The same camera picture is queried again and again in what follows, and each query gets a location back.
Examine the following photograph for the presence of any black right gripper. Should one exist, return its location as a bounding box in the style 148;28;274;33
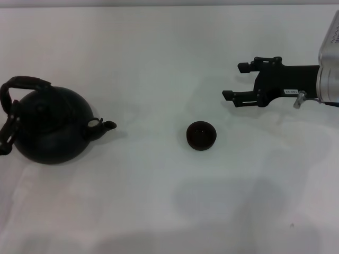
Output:
222;56;321;108

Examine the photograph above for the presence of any silver metal bolt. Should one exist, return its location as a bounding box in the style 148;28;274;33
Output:
292;89;307;108

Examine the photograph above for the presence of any small dark teacup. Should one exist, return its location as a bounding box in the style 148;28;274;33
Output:
186;120;218;152

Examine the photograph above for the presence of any black round teapot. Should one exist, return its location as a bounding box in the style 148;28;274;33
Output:
0;76;118;165

